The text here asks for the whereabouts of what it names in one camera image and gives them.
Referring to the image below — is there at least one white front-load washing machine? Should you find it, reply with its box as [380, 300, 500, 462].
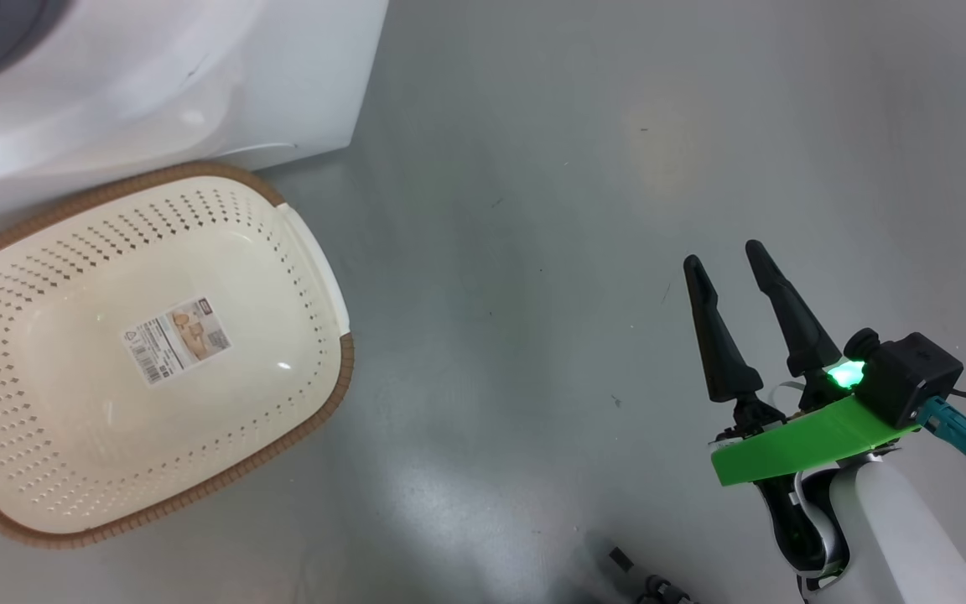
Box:
[0, 0, 390, 253]

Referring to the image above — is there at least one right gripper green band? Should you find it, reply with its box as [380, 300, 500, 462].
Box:
[683, 240, 922, 488]

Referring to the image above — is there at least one cream perforated laundry basket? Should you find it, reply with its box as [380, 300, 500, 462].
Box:
[0, 161, 356, 550]

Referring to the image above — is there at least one basket product label sticker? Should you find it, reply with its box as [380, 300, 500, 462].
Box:
[121, 296, 232, 387]

